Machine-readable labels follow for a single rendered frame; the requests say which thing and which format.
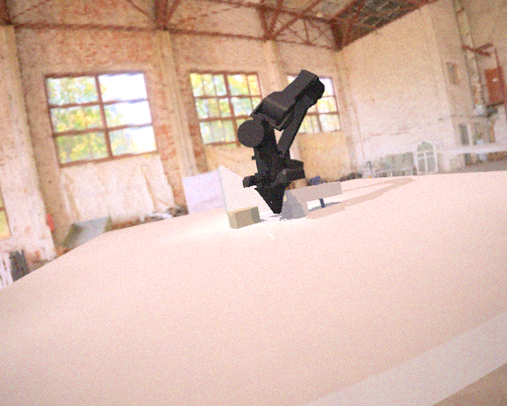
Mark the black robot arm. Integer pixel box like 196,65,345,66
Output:
237,69,325,168

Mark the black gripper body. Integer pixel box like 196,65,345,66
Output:
242,146,306,188

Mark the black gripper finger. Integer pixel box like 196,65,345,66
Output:
265,182,292,214
254,186,277,214

